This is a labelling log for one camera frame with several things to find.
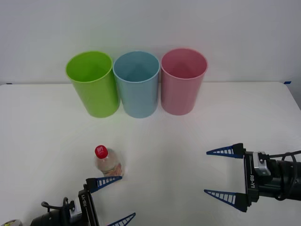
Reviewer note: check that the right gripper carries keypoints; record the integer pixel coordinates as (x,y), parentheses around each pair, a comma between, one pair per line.
(251,186)

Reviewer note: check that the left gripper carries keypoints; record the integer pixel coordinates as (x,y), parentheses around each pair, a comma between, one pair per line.
(88,212)

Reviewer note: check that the clear bottle with red cap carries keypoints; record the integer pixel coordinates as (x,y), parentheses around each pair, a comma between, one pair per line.
(107,164)

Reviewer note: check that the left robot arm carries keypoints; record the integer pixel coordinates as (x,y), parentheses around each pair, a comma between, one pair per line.
(47,219)

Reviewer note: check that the pink plastic bin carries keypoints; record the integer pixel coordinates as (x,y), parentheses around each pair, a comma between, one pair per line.
(178,96)

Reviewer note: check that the pale blue plastic bin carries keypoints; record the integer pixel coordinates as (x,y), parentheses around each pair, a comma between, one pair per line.
(138,99)

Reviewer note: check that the green plastic bin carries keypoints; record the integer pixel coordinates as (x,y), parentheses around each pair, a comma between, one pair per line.
(98,94)

